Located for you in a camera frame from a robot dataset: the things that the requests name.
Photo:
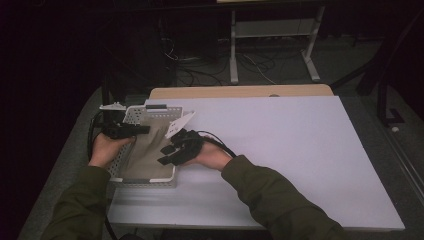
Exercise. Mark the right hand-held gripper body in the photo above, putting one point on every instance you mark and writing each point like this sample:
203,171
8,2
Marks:
186,143

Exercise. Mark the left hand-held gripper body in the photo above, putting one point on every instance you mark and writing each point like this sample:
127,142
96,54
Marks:
115,128

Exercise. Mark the white perforated plastic basket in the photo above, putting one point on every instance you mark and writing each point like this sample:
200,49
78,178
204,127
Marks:
143,111

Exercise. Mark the khaki pants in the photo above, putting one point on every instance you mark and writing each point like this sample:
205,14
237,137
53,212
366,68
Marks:
146,156

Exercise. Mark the person's left hand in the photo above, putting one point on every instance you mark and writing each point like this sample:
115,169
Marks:
106,150

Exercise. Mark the person's right hand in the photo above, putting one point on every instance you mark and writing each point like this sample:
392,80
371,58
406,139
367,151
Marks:
210,156

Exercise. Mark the black metal stand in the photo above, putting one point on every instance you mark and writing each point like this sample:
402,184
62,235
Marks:
106,90
383,106

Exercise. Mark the small white round object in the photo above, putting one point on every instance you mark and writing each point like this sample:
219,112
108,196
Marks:
395,129

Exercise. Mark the white metal desk frame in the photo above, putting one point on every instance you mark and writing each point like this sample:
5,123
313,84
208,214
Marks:
233,50

